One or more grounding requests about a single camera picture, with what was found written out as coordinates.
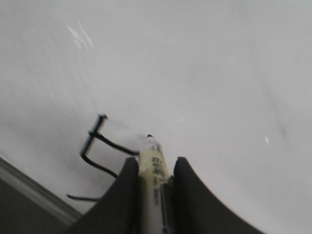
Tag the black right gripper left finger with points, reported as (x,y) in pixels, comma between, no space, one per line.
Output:
(115,213)

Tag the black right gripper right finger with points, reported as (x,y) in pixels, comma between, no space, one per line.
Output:
(198,211)

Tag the white taped whiteboard marker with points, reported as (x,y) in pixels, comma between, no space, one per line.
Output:
(155,189)

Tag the whiteboard with aluminium frame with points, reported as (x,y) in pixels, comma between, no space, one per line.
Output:
(225,83)

